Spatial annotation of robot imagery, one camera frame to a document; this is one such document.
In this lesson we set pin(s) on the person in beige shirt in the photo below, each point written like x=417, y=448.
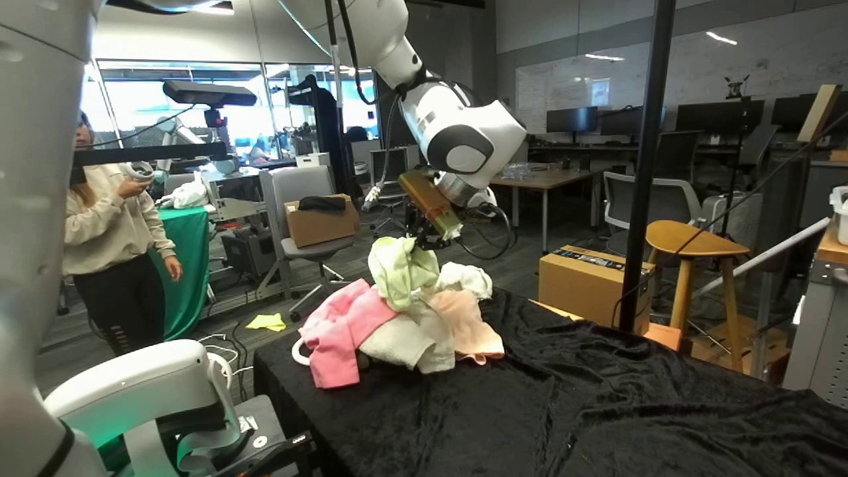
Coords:
x=110, y=240

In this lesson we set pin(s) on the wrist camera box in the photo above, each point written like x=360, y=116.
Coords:
x=430, y=205

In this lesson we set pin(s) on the grey office chair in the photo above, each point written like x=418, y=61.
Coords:
x=657, y=199

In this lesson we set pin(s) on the pale green cloth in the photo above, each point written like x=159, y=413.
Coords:
x=400, y=269

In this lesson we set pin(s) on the small yellow rag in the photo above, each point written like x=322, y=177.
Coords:
x=266, y=320

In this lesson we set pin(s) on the pink cloth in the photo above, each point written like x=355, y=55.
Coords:
x=339, y=340

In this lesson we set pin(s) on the wooden stool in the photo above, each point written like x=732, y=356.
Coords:
x=697, y=240

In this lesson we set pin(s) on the small cardboard box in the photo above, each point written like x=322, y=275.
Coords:
x=322, y=222

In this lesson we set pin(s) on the black vertical pole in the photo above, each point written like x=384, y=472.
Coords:
x=641, y=175

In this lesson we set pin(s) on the green table cloth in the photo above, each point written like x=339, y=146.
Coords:
x=187, y=266

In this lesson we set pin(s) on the white cloth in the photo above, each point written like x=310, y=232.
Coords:
x=412, y=340

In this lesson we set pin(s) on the black velvet table cover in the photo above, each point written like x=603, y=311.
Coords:
x=530, y=413

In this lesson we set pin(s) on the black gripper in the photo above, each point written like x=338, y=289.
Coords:
x=430, y=236

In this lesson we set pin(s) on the black camera bar on stand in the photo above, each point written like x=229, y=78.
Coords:
x=208, y=93

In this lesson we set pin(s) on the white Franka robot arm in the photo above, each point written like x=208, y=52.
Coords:
x=35, y=175

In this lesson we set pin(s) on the long cardboard box black tape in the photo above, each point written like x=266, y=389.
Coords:
x=584, y=279

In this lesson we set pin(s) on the grey rolling chair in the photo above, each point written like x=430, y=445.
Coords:
x=293, y=189

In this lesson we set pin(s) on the black computer monitor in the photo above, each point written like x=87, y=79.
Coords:
x=715, y=116
x=573, y=120

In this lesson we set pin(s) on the cream terry towel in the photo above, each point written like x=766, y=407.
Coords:
x=466, y=279

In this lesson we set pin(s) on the long office desk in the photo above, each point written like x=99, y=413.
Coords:
x=547, y=177

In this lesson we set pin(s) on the silver tripod pole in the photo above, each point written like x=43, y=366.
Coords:
x=776, y=250

